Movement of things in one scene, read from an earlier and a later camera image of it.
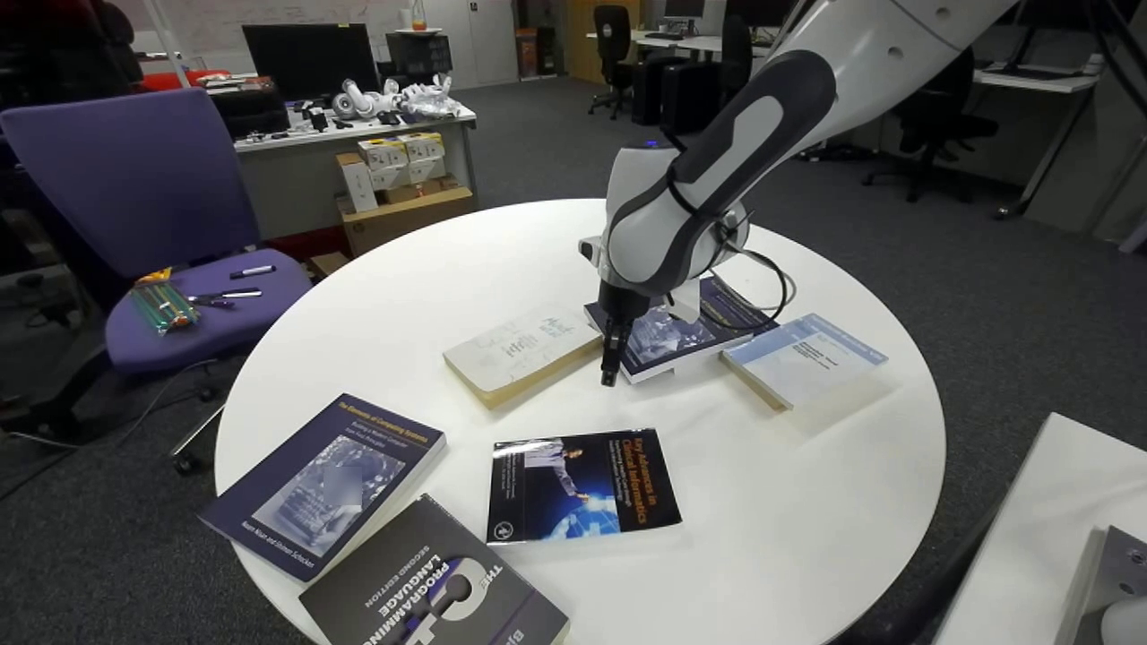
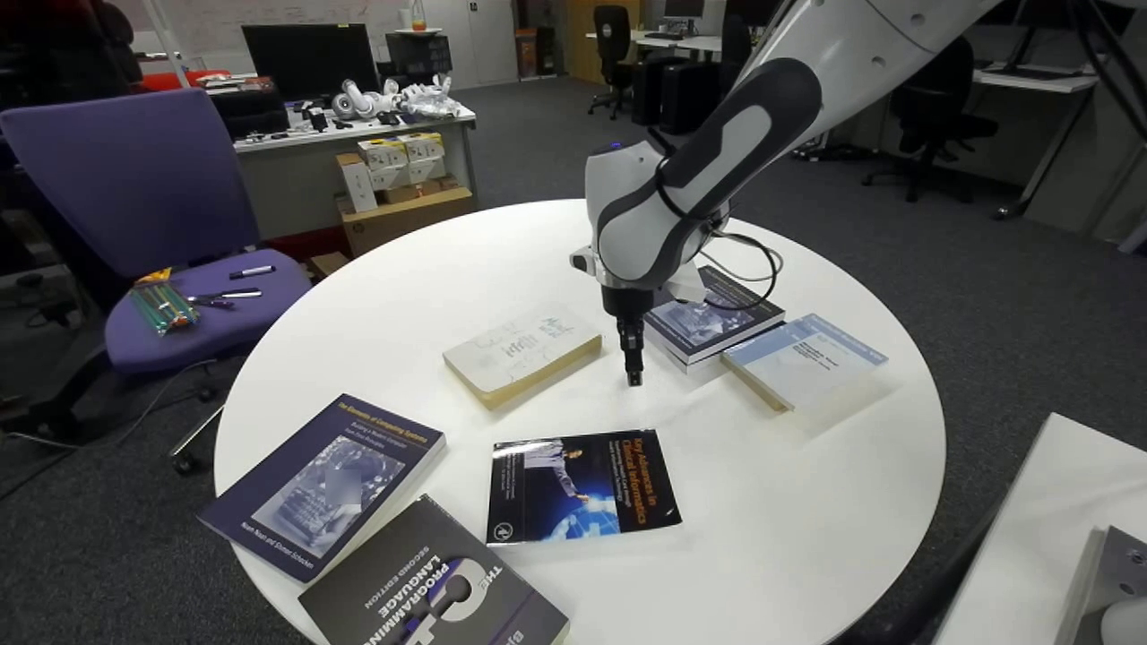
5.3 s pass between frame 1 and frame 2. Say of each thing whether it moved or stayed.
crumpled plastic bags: stayed
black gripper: moved
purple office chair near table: stayed
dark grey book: stayed
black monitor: stayed
